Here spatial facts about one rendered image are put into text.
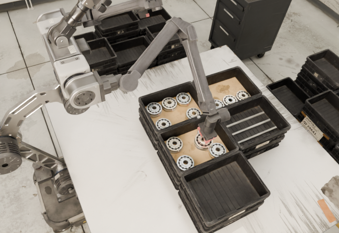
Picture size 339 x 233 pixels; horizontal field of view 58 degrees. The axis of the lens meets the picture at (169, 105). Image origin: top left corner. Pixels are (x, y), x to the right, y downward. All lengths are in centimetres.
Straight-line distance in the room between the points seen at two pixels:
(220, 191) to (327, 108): 147
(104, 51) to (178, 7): 179
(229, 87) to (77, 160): 116
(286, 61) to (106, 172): 275
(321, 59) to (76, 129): 242
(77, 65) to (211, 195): 100
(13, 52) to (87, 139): 209
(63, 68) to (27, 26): 295
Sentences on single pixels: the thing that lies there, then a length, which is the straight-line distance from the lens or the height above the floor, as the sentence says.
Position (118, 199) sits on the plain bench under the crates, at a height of 70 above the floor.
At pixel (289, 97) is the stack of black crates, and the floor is 27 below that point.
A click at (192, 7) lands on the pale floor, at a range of 453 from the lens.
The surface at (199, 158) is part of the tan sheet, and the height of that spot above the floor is 83.
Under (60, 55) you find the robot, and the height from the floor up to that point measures 153.
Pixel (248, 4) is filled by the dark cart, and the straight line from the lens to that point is 309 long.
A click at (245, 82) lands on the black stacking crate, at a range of 229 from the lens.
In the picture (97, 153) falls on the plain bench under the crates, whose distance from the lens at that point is 205.
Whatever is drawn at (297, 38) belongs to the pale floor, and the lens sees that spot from 446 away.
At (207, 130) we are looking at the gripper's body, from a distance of 160.
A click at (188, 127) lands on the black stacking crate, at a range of 194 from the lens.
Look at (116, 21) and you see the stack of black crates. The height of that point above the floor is 49.
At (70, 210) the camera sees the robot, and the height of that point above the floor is 24.
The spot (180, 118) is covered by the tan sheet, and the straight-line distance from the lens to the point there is 204.
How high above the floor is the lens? 246
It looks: 51 degrees down
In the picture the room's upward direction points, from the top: 6 degrees clockwise
